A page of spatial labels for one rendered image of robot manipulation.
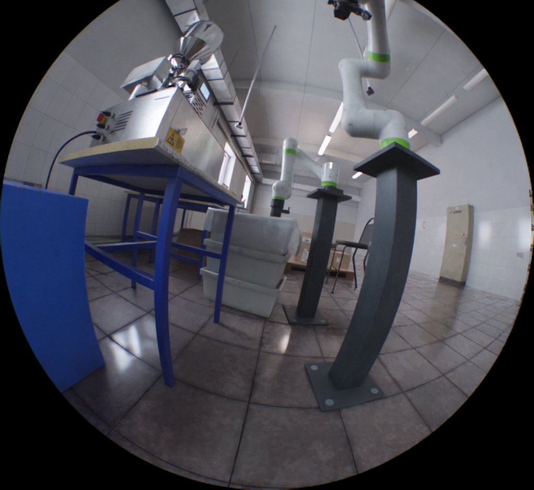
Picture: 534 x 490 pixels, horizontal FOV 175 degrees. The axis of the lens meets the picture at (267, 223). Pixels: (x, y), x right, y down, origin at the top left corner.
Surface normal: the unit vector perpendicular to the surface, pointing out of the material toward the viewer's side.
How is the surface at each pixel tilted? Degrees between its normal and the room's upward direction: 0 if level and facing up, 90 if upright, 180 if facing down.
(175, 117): 90
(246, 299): 96
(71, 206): 90
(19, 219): 90
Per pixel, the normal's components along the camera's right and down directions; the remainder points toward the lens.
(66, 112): 0.98, 0.17
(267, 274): -0.24, 0.04
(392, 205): -0.98, -0.18
